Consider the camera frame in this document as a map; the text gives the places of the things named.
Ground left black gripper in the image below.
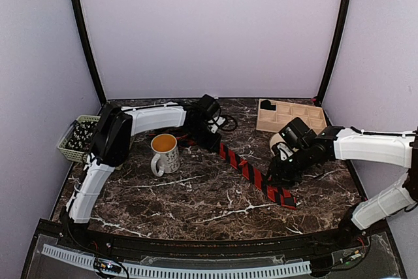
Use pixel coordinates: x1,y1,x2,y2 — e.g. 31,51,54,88
188,122,223,153

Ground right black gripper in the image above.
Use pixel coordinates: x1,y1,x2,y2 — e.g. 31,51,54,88
263,145,314,187

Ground red navy striped tie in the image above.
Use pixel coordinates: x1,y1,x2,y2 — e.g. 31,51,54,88
148,131,298,210

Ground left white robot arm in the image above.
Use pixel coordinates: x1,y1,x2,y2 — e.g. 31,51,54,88
60,95,227,224

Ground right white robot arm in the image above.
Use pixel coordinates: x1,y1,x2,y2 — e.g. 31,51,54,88
264,117,417,249

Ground bird pattern ceramic plate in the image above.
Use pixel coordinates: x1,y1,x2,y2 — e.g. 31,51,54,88
268,133,284,156

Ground wooden compartment organizer box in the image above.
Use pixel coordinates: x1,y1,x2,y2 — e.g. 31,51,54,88
255,98,329,139

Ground white patterned mug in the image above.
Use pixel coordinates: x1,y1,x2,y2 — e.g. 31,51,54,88
150,134,180,177

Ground black rolled tie in box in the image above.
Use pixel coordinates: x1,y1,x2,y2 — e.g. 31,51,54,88
260,99,276,111

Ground black white patterned tie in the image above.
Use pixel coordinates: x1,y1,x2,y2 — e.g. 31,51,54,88
65,121,97,152

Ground green plastic basket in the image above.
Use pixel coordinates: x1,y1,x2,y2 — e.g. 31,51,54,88
57,114,125,171

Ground black front rail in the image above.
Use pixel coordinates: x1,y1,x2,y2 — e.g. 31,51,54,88
35,218,393,262

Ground white slotted cable duct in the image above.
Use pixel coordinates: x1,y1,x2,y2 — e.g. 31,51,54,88
40,244,312,278

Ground right black frame post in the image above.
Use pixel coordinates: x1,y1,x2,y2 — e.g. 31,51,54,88
314,0,350,107

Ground black frame post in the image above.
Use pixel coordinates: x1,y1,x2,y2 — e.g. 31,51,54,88
314,0,350,107
71,0,107,105

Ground left black frame post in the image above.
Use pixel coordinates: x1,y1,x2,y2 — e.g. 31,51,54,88
71,0,107,105

